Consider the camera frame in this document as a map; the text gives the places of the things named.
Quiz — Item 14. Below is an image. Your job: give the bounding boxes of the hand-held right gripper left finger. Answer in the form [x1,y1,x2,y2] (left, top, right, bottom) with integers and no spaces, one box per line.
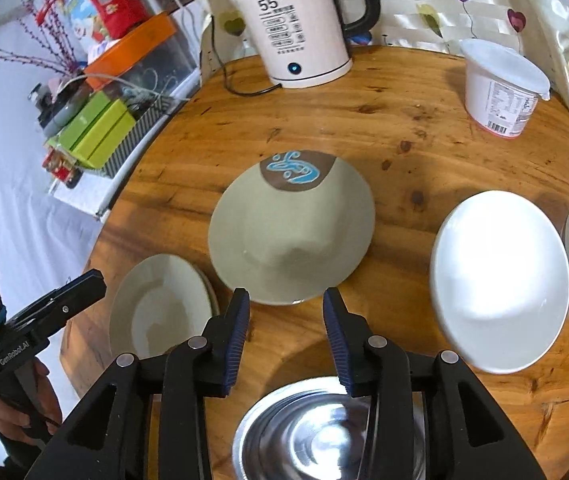
[24,287,252,480]

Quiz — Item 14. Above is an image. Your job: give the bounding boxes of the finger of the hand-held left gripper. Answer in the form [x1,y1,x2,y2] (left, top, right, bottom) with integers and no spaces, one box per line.
[7,269,108,336]

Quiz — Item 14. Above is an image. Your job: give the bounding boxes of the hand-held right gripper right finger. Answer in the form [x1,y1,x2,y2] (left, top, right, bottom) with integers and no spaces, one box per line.
[323,287,547,480]

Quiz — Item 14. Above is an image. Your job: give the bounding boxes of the small beige bowl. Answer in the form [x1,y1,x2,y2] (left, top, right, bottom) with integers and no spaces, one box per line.
[109,254,220,362]

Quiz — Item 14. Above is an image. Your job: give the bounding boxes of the steel bowl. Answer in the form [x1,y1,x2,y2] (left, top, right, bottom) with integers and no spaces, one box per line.
[232,377,427,480]

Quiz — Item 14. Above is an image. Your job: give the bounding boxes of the large beige patterned plate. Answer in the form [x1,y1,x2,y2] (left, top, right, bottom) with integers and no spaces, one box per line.
[208,150,376,307]

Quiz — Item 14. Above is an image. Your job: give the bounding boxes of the person's left hand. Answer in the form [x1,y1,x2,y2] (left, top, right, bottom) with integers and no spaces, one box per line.
[0,357,64,467]

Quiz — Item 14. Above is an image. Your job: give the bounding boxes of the white cloth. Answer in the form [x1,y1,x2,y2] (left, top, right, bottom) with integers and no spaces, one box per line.
[0,35,115,321]

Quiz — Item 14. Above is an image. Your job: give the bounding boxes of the small red packet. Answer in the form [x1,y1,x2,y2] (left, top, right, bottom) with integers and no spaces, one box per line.
[42,149,84,191]

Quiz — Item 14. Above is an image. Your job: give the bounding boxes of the green box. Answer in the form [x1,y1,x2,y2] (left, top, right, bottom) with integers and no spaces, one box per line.
[47,92,138,171]

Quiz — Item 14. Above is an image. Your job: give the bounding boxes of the striped box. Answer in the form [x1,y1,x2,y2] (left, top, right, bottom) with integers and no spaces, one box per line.
[99,95,175,181]

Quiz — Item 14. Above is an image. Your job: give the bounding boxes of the grey device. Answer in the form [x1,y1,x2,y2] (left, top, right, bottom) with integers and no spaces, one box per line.
[28,82,88,137]

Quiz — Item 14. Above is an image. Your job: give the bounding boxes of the clear plastic container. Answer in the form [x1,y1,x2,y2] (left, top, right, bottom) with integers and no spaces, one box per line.
[87,35,201,111]

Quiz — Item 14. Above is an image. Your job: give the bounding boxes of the orange lid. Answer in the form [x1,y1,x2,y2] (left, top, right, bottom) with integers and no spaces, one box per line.
[84,12,178,77]

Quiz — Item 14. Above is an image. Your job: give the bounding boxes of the pink blossom branches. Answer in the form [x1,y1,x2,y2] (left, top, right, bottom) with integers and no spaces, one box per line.
[0,0,82,78]

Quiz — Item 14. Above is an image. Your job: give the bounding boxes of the colourful gift box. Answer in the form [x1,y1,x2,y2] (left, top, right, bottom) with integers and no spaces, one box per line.
[39,0,110,61]

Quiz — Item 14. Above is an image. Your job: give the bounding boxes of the white yogurt tub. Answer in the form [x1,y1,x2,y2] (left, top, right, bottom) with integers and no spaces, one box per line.
[459,38,551,138]

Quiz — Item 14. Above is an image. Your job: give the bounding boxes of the white electric kettle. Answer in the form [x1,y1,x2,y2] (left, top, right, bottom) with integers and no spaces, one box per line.
[219,0,382,90]

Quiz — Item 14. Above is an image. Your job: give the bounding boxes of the white cable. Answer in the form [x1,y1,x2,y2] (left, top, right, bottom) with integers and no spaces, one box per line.
[57,72,190,103]

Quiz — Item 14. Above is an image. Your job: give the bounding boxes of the black kettle cable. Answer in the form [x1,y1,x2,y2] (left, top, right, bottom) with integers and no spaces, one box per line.
[222,42,285,97]

